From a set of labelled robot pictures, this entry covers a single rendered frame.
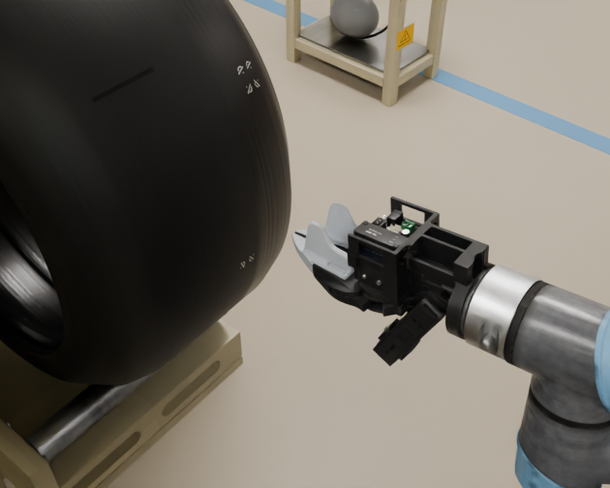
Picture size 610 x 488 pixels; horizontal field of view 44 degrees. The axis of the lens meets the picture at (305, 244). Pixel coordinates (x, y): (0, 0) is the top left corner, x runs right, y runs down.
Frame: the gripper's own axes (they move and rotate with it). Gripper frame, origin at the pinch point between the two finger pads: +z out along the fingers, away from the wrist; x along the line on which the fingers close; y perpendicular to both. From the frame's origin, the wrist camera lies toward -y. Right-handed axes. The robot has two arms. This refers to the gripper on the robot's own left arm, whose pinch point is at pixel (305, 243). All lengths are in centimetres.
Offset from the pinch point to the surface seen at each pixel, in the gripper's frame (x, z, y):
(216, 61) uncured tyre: -3.0, 12.0, 16.4
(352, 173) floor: -144, 108, -110
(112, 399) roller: 13.9, 25.5, -28.3
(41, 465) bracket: 27.0, 21.6, -24.7
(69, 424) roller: 20.4, 26.1, -27.3
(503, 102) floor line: -224, 88, -113
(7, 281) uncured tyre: 11, 52, -23
